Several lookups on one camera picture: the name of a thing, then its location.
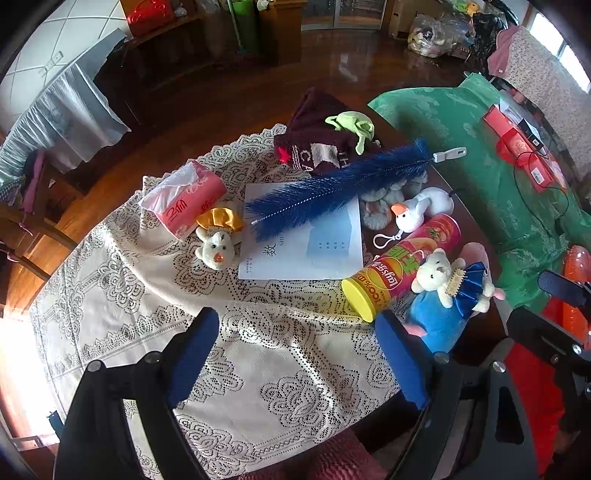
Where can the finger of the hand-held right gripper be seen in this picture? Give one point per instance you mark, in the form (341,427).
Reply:
(561,286)
(545,332)

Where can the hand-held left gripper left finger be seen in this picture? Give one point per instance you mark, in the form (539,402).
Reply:
(194,355)

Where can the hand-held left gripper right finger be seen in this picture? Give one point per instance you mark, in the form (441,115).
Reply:
(401,364)

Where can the pink pig plush blue clothes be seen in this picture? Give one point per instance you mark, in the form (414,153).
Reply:
(434,327)

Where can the pink chip can yellow lid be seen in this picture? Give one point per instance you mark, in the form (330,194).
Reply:
(401,263)

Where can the orange shiny object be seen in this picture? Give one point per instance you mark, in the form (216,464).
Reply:
(577,263)

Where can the red cloth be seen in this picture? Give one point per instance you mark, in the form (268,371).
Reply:
(535,415)

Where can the cream lace tablecloth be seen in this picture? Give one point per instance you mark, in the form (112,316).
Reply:
(138,300)

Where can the white bear plush blue dress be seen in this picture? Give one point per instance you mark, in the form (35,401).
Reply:
(436,272)

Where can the mouse plush with yellow hat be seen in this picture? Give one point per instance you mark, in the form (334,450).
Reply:
(216,249)

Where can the red box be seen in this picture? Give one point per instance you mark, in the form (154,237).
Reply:
(505,122)
(545,173)

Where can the pink knitted garment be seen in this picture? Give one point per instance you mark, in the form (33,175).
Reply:
(332,461)

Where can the white booklet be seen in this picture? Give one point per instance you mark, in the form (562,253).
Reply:
(286,258)

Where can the pink tissue pack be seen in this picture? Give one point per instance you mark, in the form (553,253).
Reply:
(189,203)

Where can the grey fluffy plush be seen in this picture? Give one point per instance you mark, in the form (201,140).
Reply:
(376,212)

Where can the wooden chair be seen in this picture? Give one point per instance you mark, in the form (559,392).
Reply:
(46,226)

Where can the floral cloth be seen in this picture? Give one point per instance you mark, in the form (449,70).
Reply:
(540,78)

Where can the purple cloth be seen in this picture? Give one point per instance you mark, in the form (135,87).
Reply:
(34,180)

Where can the pink cloth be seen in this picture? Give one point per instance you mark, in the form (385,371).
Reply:
(503,55)

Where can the green frog plush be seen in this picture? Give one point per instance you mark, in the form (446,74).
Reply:
(351,122)

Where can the maroon knit garment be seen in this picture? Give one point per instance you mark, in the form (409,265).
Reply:
(314,124)

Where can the white sheet cover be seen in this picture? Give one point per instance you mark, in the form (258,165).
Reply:
(69,106)

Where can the clear plastic bag of toys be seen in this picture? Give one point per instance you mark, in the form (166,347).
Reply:
(434,34)

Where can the dark wooden bench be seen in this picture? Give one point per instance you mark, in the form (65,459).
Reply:
(175,50)

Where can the cardboard box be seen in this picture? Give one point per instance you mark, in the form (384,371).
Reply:
(399,18)

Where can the light wooden cabinet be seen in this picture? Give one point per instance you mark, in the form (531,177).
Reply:
(281,27)

